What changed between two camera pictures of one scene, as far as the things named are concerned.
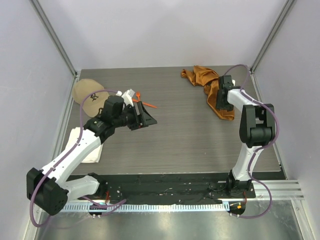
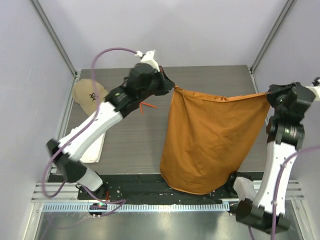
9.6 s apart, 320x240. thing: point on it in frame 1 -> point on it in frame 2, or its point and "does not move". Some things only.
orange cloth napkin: (204, 77) -> (206, 140)
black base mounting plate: (173, 189) does not move
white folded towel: (93, 157) does not move
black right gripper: (219, 105) -> (275, 90)
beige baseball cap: (92, 104) does not move
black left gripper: (146, 119) -> (166, 84)
